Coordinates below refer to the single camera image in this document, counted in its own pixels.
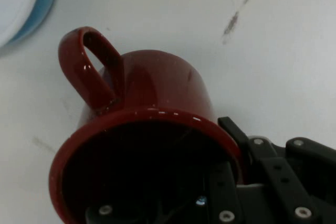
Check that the red enamel mug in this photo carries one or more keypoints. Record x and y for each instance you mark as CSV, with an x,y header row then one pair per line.
x,y
147,119

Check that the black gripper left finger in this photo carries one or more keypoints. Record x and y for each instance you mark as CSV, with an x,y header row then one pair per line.
x,y
223,195

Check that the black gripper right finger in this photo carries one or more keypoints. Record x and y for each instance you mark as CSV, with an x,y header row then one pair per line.
x,y
283,179

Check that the blue bowl with white inside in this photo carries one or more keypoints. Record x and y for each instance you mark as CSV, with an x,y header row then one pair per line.
x,y
23,6

